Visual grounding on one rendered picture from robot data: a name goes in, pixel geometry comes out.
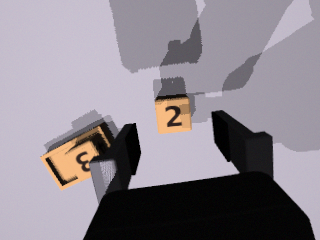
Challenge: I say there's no orange number cube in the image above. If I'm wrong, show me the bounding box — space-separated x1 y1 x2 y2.
64 133 108 181
155 94 192 134

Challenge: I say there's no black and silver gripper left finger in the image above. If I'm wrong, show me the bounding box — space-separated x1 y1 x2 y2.
88 123 141 204

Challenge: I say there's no brown wooden calendar stand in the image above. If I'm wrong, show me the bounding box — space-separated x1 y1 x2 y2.
41 123 113 190

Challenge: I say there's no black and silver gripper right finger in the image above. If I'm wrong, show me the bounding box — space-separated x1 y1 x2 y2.
211 110 274 180

